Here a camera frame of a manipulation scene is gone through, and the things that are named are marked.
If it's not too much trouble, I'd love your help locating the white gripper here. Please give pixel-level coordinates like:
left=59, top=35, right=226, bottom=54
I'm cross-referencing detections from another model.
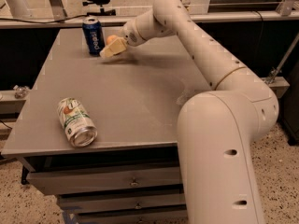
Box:
left=100, top=20, right=146, bottom=58

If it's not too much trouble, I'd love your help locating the orange fruit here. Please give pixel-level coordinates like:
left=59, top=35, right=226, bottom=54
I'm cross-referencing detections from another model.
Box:
left=107, top=35, right=117, bottom=45

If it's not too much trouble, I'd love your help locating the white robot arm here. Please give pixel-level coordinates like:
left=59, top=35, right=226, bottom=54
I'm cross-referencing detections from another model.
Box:
left=100, top=0, right=279, bottom=224

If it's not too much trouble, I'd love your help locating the blue pepsi can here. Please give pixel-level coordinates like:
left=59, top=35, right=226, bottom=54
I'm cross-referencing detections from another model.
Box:
left=82, top=16, right=105, bottom=56

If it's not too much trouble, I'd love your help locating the white green soda can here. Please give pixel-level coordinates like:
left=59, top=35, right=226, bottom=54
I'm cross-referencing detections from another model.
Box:
left=57, top=97, right=97, bottom=147

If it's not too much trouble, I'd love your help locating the small crumpled clear object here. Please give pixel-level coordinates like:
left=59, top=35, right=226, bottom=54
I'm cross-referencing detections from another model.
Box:
left=13, top=85, right=30, bottom=99

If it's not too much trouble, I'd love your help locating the grey drawer cabinet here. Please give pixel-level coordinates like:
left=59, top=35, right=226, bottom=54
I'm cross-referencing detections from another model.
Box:
left=1, top=23, right=219, bottom=224

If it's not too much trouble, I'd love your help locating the top grey drawer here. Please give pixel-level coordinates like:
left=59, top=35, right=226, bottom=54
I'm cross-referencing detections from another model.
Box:
left=27, top=163, right=181, bottom=195

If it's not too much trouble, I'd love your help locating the grey drawer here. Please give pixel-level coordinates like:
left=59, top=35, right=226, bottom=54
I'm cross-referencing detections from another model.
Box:
left=27, top=163, right=181, bottom=195
left=58, top=188, right=185, bottom=214
left=76, top=205, right=187, bottom=224

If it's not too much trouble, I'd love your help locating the middle grey drawer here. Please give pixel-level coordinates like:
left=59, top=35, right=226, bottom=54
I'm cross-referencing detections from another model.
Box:
left=58, top=188, right=185, bottom=214

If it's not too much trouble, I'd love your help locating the bottom grey drawer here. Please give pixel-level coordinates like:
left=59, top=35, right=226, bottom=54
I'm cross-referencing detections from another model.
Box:
left=76, top=205, right=187, bottom=224

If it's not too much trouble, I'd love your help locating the black cable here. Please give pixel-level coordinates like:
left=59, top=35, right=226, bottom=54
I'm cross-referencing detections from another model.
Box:
left=0, top=13, right=88, bottom=25

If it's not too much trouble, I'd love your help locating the grey metal rail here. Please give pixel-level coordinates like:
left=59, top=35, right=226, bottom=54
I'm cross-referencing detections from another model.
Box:
left=0, top=10, right=299, bottom=29

